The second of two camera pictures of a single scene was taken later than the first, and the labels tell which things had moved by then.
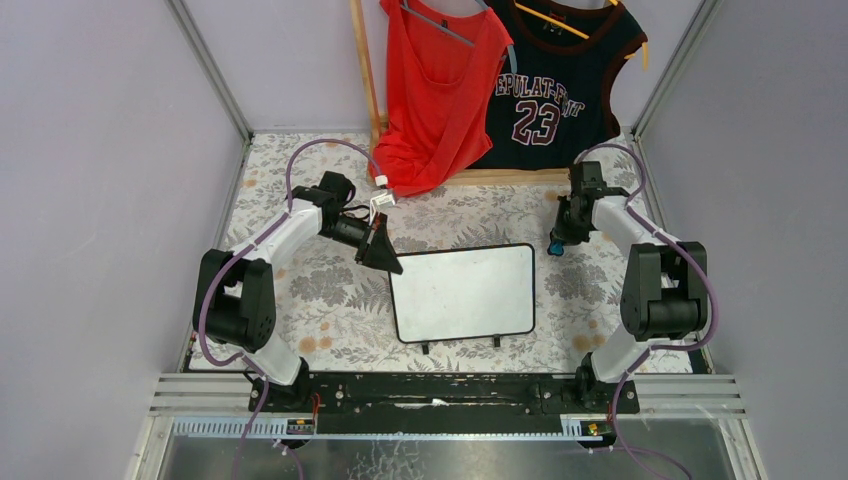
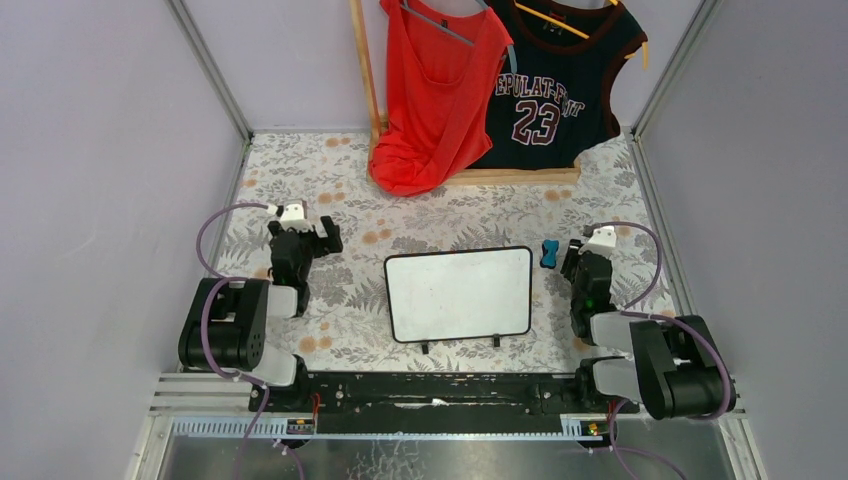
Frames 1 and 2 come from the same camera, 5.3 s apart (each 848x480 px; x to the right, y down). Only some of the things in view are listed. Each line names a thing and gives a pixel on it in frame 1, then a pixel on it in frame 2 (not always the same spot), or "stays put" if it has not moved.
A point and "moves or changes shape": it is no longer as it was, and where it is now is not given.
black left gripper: [365, 240] -> [303, 240]
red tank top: [440, 73] stays put
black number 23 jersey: [547, 101] stays put
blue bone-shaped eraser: [556, 248] moves or changes shape
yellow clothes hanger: [577, 33] stays put
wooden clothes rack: [475, 176] stays put
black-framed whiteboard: [465, 293] stays put
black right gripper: [565, 226] -> [584, 259]
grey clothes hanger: [405, 7] stays put
